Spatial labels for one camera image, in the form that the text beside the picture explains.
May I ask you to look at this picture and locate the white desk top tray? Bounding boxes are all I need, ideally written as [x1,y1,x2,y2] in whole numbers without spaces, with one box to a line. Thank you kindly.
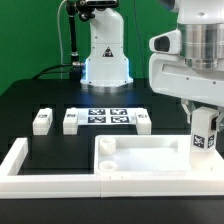
[94,135,224,174]

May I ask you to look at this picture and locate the tag marker plate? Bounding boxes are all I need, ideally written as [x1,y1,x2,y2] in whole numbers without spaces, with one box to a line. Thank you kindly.
[78,108,136,125]

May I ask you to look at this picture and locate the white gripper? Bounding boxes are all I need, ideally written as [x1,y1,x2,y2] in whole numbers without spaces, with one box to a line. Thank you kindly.
[149,30,224,132]

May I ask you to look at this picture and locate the white U-shaped fence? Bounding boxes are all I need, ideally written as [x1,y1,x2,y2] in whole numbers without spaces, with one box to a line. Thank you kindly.
[0,138,224,199]

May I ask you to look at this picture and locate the black cables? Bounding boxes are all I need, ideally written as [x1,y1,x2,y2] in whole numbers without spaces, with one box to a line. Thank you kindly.
[31,63,75,80]

